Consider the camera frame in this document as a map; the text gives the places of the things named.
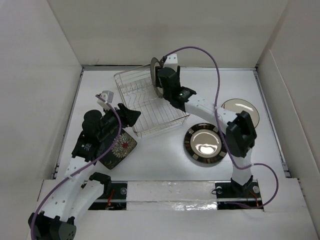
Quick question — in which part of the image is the purple cable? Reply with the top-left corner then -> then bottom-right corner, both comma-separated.
163,46 -> 280,209
31,94 -> 123,240

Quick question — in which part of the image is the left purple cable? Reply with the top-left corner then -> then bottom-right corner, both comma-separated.
31,94 -> 123,240

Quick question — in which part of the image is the dark patterned rim plate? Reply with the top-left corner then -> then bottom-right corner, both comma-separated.
183,122 -> 227,165

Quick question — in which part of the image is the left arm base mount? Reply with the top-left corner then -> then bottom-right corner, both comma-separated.
89,172 -> 128,211

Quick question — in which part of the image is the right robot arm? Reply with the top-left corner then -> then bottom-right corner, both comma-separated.
151,66 -> 257,197

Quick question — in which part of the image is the black square floral plate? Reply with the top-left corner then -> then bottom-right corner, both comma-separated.
99,129 -> 138,170

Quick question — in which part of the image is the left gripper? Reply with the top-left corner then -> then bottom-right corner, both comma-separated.
97,103 -> 140,141

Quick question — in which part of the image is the wire dish rack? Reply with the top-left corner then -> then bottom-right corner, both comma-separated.
114,65 -> 189,138

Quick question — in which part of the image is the brown rimmed cream plate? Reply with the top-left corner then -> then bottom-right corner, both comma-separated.
150,57 -> 163,98

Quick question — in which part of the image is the cream plate with tree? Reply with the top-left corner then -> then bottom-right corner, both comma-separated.
221,98 -> 260,128

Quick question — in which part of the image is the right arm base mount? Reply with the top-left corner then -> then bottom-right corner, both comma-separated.
211,177 -> 263,210

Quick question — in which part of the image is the silver taped front rail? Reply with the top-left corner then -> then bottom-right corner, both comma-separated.
96,180 -> 265,212

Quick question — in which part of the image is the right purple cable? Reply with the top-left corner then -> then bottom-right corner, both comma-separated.
163,46 -> 280,209

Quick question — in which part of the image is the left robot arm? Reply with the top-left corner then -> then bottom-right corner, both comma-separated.
28,102 -> 141,240

